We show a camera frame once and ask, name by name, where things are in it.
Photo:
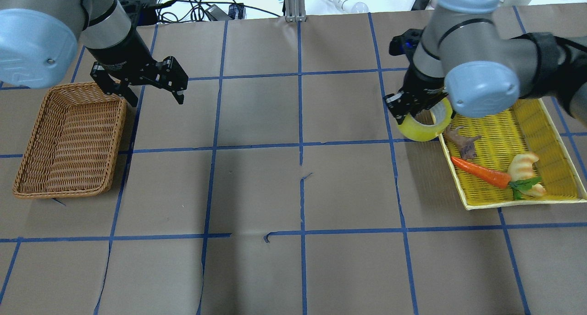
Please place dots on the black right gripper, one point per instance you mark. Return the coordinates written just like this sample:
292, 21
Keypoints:
420, 85

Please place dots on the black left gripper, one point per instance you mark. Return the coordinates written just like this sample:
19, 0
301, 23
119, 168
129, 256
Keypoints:
120, 50

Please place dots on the yellow tape roll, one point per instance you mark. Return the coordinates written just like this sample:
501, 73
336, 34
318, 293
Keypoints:
417, 131

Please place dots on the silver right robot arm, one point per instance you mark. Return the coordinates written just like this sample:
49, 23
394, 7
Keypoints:
460, 55

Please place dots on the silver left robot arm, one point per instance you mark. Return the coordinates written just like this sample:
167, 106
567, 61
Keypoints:
39, 40

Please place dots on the brown toy animal figure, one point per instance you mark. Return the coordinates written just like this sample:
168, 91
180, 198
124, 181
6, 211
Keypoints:
465, 145

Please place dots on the brown wicker basket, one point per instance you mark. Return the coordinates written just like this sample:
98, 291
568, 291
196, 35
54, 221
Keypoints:
74, 144

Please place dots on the black power adapter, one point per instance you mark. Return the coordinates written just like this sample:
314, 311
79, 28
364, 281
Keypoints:
214, 13

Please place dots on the white light bulb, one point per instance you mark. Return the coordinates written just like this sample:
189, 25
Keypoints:
351, 7

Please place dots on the yellow woven tray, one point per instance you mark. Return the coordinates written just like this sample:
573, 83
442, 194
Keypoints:
512, 158

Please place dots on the orange toy carrot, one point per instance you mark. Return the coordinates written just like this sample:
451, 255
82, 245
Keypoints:
496, 178

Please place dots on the toy croissant bread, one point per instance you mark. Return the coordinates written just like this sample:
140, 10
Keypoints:
523, 178

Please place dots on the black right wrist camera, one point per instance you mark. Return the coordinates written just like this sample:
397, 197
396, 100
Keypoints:
405, 43

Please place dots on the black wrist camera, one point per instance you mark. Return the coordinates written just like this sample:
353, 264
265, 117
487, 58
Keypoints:
405, 43
140, 12

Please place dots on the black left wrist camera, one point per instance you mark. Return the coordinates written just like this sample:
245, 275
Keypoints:
140, 12

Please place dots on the aluminium frame post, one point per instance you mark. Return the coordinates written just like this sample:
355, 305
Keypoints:
294, 10

